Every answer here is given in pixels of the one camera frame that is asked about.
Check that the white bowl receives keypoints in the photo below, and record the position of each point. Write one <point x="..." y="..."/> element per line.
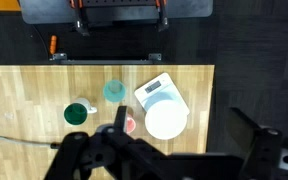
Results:
<point x="165" y="120"/>

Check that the wooden desk lamp grey shade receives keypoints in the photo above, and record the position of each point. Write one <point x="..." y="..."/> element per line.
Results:
<point x="105" y="127"/>

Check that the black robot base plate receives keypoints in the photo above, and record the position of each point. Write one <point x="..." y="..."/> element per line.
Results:
<point x="60" y="11"/>

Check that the orange floor mat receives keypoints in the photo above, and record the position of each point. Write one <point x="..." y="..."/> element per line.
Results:
<point x="9" y="5"/>

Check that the grey metal table frame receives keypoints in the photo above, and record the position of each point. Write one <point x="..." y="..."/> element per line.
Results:
<point x="64" y="59"/>

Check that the black clamp orange handle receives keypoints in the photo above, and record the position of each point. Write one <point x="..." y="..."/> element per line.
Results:
<point x="80" y="25"/>

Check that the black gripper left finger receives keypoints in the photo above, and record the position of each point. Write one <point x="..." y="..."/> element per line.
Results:
<point x="135" y="159"/>

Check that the white kitchen scale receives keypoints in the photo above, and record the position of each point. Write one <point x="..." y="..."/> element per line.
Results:
<point x="158" y="89"/>

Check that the pink cup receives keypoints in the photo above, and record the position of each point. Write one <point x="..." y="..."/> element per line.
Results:
<point x="131" y="124"/>

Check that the translucent blue cup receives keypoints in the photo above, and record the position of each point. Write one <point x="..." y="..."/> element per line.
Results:
<point x="114" y="91"/>

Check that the white mug green rim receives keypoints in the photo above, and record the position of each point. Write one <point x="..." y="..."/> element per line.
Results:
<point x="77" y="112"/>

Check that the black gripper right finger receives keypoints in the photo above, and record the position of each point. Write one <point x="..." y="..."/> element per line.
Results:
<point x="261" y="145"/>

